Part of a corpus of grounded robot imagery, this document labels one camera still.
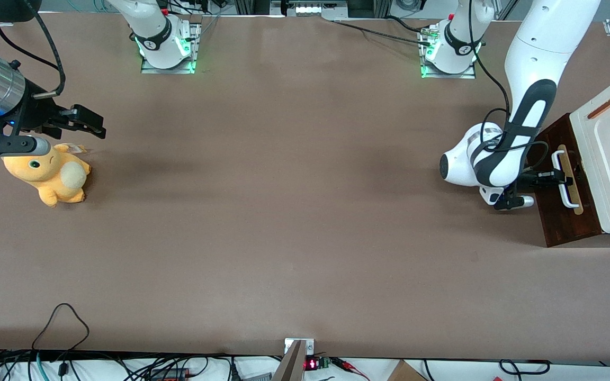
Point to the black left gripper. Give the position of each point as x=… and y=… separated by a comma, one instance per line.
x=537, y=179

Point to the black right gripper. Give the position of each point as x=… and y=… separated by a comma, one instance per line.
x=34, y=114

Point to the orange plush toy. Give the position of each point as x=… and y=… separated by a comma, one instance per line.
x=56, y=180

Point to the brown cardboard piece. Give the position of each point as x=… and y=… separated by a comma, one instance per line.
x=403, y=373

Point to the white light strip device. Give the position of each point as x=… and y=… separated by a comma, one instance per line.
x=310, y=8

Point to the orange black device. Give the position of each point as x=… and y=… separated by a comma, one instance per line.
x=170, y=375

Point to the red clip leads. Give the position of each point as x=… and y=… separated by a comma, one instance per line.
x=344, y=364

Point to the red LED display module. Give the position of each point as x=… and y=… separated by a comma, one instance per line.
x=311, y=364

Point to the grey mounting bar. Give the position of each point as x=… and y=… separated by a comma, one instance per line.
x=289, y=368

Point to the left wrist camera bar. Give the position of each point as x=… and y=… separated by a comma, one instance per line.
x=517, y=202

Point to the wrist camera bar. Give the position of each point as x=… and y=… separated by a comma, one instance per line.
x=8, y=146
x=517, y=202

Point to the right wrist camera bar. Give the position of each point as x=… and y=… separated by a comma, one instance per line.
x=8, y=146

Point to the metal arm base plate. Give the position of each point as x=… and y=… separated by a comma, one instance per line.
x=195, y=42
x=466, y=75

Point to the small metal bracket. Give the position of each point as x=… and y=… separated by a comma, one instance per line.
x=310, y=346

